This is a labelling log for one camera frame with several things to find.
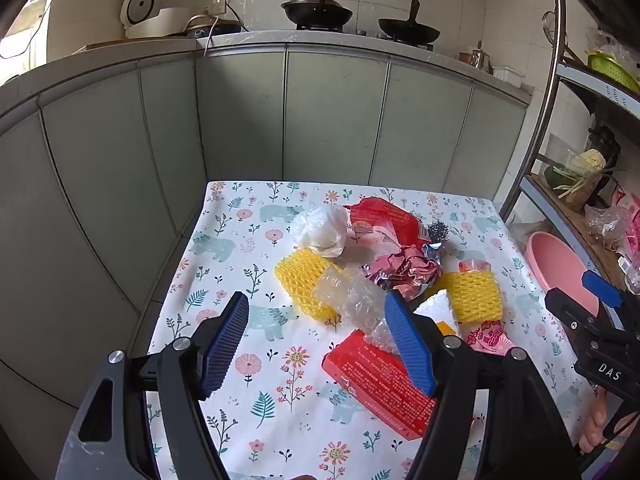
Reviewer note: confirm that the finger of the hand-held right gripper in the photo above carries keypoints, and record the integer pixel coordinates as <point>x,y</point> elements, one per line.
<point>565,307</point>
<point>600,285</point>

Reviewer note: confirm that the person's right hand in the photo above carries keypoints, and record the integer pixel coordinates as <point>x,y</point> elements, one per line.
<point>595,425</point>

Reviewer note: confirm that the clear bubble wrap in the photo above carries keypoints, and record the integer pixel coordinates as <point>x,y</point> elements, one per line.
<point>357,305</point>

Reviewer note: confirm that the metal shelf rack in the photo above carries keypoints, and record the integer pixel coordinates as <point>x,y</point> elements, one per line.
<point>552,60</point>

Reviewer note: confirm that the black induction cooker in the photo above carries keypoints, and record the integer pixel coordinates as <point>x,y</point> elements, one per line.
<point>225,27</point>

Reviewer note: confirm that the white container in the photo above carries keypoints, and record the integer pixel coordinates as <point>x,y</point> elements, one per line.
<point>507,74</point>

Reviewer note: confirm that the floral tablecloth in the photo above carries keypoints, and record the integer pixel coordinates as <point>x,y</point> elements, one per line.
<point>260,400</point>

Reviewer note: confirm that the foil wrapper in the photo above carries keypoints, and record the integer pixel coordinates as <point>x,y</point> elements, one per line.
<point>407,272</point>

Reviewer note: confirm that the metal strainer ladle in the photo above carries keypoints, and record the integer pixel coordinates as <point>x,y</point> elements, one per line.
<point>550,25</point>

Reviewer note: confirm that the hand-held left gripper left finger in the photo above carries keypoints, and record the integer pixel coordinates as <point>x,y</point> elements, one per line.
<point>225,345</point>

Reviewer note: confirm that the yellow foam fruit net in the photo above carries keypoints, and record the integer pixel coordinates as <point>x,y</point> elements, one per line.
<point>475,297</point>
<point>302,280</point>

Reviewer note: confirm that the white foam block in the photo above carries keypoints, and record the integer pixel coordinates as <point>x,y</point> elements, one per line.
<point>440,310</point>

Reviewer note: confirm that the black wok with lid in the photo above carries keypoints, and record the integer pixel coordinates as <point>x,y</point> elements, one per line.
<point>316,10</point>

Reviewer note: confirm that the steel wool scrubber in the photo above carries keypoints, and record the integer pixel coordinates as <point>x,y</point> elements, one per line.
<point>439,232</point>

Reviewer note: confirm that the pink plastic bucket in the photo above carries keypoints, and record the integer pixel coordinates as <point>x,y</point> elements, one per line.
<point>560,270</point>

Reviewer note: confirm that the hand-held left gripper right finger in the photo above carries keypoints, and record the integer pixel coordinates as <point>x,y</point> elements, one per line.
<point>410,345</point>

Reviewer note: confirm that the red cardboard box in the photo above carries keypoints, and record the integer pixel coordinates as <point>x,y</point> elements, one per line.
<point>375,385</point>

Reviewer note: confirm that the red plastic bag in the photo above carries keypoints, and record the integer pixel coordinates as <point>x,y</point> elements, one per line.
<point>385,222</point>

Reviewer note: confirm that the clear plastic bag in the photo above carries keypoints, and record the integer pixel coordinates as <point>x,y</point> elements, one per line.
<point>605,222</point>

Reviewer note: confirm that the orange-red snack wrapper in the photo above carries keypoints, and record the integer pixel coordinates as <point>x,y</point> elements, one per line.
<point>475,265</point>

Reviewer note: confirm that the steel pot with lid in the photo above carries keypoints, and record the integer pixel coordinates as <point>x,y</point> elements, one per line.
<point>200,21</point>

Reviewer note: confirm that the gas stove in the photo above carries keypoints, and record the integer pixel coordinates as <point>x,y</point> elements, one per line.
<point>320,27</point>

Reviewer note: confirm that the green pepper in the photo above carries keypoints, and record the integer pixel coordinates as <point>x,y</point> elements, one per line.
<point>555,175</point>

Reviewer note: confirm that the cauliflower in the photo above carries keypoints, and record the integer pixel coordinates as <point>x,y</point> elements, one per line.
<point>592,159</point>

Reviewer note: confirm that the white plastic bag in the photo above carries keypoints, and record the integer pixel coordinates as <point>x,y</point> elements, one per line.
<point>320,230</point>

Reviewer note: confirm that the white rice cooker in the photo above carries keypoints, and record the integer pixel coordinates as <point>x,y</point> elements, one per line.
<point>155,22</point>

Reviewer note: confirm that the grey-green kitchen counter cabinet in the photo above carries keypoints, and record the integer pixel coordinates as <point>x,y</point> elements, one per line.
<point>325,110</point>

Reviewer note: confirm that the pink patterned paper bag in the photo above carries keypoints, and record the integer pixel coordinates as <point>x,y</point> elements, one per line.
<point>487,337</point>

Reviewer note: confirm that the green plastic basket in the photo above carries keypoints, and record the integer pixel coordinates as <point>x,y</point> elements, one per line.
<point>612,67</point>

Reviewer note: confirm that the scallions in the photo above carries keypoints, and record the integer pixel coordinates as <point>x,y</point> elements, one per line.
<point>582,180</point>

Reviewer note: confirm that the steel kettle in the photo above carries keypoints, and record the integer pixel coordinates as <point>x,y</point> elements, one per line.
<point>481,57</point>

